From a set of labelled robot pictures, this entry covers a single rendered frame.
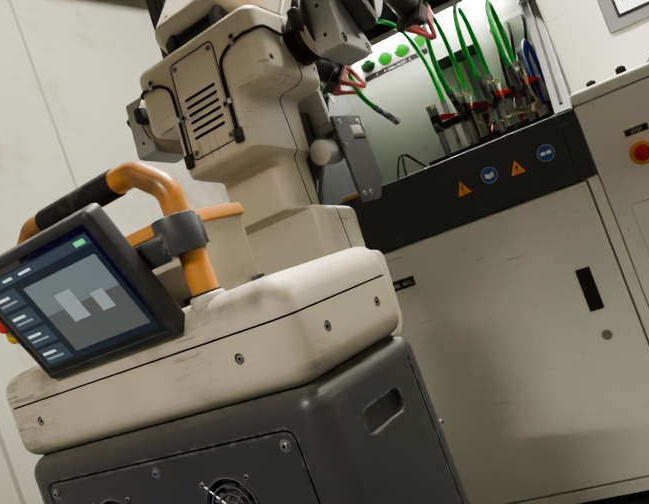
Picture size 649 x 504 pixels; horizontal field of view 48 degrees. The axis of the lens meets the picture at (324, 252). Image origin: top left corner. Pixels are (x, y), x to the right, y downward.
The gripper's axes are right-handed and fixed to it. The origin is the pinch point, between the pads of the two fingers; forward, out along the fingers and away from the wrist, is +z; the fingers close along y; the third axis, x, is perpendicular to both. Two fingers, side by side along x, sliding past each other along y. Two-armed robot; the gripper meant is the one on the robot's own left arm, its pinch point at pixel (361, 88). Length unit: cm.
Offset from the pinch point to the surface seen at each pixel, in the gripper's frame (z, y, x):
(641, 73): 49, -49, 7
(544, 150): 40, -29, 20
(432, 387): 42, 14, 67
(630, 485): 86, -5, 81
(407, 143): 25.5, 32.2, -14.7
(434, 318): 36, 6, 53
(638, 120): 53, -44, 15
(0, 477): -53, 94, 111
